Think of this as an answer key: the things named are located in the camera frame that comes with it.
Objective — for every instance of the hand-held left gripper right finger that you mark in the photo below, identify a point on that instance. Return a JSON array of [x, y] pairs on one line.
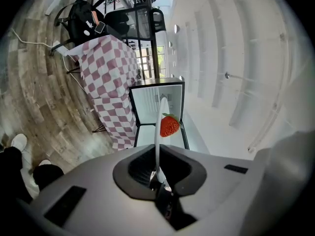
[[169, 200]]

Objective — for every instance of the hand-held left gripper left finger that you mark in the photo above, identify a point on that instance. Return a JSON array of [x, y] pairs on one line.
[[153, 181]]

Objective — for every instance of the red strawberry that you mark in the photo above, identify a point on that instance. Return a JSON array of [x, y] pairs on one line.
[[169, 126]]

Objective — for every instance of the black table leg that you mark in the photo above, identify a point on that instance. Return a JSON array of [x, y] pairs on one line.
[[99, 129], [73, 70]]

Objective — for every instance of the person's white shoe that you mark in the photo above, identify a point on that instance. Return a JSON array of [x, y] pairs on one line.
[[19, 141], [44, 162]]

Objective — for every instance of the pink white checkered tablecloth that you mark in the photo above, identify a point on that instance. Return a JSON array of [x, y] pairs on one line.
[[108, 72]]

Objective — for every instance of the ceiling sprinkler head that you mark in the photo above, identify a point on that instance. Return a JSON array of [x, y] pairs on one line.
[[227, 75]]

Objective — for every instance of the black chair backrest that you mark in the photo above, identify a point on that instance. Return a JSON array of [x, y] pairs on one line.
[[157, 20]]

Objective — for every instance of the white power strip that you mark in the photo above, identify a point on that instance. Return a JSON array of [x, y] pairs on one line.
[[60, 47]]

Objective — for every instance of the black office chair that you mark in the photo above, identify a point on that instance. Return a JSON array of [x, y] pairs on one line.
[[118, 22]]

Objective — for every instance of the black smartphone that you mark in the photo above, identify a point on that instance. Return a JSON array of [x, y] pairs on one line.
[[99, 26]]

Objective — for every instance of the pink notebook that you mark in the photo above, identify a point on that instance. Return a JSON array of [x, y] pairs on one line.
[[94, 17]]

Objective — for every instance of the black backpack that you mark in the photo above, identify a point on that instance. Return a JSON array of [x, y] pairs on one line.
[[80, 21]]

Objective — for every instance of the black metal frame partition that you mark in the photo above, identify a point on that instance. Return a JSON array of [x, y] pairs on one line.
[[145, 21]]

